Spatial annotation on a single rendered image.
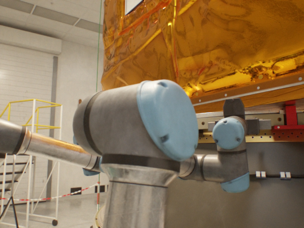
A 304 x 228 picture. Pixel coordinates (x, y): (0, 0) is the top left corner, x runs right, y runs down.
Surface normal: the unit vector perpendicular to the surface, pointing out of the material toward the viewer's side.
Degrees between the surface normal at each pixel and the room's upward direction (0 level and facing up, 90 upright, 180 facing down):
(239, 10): 82
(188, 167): 114
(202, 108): 90
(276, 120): 90
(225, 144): 100
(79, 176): 90
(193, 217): 62
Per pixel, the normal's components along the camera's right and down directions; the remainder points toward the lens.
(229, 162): -0.48, 0.06
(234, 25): -0.86, 0.07
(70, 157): 0.44, 0.33
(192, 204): -0.55, -0.56
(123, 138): -0.44, -0.29
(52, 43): 0.58, -0.11
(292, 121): -0.28, -0.13
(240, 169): 0.18, -0.02
